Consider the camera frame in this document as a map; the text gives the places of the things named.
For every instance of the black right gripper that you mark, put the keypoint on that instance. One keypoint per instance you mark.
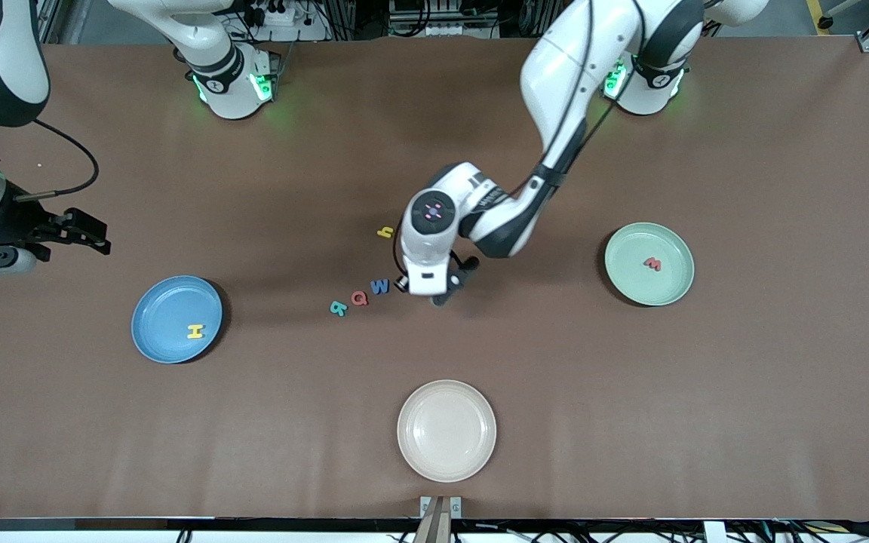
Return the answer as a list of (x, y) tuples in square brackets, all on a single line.
[(18, 224)]

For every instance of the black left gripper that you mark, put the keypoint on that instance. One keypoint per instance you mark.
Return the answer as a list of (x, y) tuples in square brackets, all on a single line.
[(459, 280)]

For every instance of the teal foam letter R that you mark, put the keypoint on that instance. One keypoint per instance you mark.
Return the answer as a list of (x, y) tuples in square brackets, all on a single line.
[(338, 308)]

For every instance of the yellow foam letter H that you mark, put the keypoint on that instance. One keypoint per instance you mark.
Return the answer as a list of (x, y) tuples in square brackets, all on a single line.
[(385, 233), (195, 332)]

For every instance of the red foam letter m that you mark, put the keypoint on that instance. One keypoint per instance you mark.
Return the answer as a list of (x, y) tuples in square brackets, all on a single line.
[(652, 264)]

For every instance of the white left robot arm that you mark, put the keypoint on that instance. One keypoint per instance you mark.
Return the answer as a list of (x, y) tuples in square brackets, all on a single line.
[(563, 68)]

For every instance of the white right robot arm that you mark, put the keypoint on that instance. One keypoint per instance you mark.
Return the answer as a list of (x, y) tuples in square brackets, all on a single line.
[(223, 68)]

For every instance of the blue plate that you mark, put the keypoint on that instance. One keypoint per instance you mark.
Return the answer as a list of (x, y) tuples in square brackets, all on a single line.
[(170, 309)]

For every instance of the beige plate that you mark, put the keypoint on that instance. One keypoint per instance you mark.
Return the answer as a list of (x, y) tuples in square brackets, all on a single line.
[(446, 431)]

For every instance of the green plate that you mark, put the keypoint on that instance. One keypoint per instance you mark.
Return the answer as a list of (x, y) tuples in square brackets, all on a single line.
[(668, 283)]

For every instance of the blue foam letter W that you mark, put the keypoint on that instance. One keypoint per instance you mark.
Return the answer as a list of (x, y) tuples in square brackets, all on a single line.
[(379, 286)]

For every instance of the red foam letter Q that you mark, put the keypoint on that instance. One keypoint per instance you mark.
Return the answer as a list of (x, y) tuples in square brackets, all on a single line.
[(353, 299)]

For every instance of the brown table cover sheet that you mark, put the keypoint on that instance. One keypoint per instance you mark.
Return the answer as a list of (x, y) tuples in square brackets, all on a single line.
[(631, 415)]

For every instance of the white power strip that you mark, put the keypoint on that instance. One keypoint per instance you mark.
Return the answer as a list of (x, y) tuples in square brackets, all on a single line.
[(276, 13)]

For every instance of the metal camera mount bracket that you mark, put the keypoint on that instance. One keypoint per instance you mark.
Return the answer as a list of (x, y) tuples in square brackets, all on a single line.
[(440, 516)]

